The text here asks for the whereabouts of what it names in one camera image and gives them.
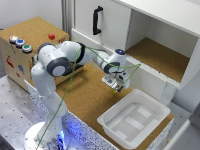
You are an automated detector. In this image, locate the pink block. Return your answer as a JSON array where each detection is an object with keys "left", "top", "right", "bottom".
[{"left": 48, "top": 32, "right": 56, "bottom": 41}]

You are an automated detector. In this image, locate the green cable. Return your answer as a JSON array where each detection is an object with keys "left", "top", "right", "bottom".
[{"left": 34, "top": 46, "right": 142, "bottom": 148}]

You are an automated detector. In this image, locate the black door handle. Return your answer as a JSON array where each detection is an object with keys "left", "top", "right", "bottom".
[{"left": 92, "top": 5, "right": 104, "bottom": 36}]

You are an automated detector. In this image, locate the green button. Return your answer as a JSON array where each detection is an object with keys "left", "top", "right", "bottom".
[{"left": 21, "top": 43, "right": 34, "bottom": 54}]

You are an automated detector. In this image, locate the white sliding door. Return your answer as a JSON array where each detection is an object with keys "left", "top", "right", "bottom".
[{"left": 73, "top": 0, "right": 133, "bottom": 52}]

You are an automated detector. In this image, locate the wooden drawer box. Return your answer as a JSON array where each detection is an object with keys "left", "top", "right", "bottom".
[{"left": 0, "top": 16, "right": 85, "bottom": 92}]

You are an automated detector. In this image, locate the blue button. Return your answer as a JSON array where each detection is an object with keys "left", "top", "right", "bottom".
[{"left": 15, "top": 38, "right": 26, "bottom": 49}]

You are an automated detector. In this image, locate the white cabinet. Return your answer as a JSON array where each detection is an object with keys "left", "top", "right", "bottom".
[{"left": 70, "top": 0, "right": 200, "bottom": 107}]

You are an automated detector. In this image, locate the white plastic box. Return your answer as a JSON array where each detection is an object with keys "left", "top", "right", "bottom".
[{"left": 96, "top": 88, "right": 172, "bottom": 150}]

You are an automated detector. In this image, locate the red button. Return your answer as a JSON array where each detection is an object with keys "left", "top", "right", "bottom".
[{"left": 8, "top": 34, "right": 19, "bottom": 45}]

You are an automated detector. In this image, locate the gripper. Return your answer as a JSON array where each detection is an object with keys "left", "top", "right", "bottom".
[{"left": 101, "top": 69, "right": 128, "bottom": 92}]

